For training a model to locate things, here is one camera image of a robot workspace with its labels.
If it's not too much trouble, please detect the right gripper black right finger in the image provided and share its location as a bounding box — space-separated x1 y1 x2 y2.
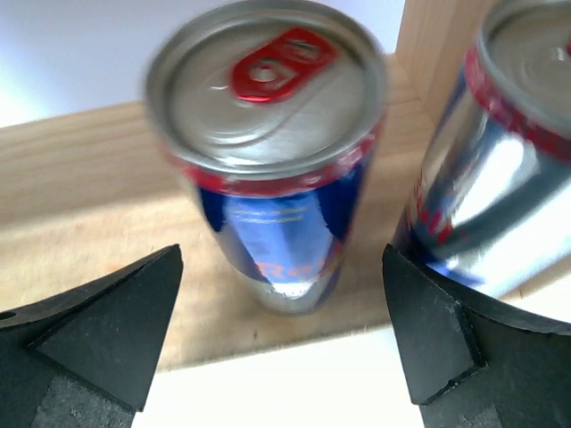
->
383 245 570 427

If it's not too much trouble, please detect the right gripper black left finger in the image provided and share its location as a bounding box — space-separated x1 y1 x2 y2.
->
1 245 183 427

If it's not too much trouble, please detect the silver Red Bull can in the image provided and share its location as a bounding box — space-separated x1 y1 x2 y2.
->
393 1 570 298

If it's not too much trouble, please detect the blue Red Bull can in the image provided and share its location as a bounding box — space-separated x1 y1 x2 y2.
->
144 1 389 314

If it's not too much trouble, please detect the wooden two-tier shelf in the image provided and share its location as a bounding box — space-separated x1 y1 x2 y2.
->
1 1 492 370

